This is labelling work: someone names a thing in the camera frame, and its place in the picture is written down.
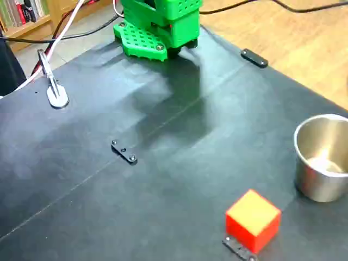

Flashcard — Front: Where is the red cube block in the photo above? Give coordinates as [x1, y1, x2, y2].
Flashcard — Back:
[225, 189, 282, 253]

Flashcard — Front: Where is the stainless steel cup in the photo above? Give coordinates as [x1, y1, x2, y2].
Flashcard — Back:
[293, 114, 348, 203]

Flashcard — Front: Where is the wooden bookshelf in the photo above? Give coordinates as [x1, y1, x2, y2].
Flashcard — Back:
[0, 0, 115, 54]

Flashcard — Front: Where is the person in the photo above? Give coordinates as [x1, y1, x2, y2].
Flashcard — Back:
[0, 34, 28, 96]

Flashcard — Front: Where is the green white book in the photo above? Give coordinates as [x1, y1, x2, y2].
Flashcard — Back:
[36, 0, 50, 17]

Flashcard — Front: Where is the black book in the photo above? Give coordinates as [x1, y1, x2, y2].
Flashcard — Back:
[23, 3, 36, 23]

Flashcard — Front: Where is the red book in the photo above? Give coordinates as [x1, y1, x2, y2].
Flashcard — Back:
[15, 2, 26, 26]

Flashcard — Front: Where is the black screwed bracket plate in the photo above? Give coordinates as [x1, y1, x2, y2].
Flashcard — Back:
[240, 48, 269, 69]
[222, 236, 258, 261]
[110, 139, 138, 166]

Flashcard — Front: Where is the white base servo cable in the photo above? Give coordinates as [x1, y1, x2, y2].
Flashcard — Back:
[112, 0, 125, 18]

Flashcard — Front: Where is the black cable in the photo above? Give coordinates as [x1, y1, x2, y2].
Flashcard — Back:
[0, 15, 120, 44]
[200, 0, 348, 14]

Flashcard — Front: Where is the red cable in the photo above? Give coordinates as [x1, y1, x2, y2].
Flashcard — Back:
[30, 0, 98, 78]

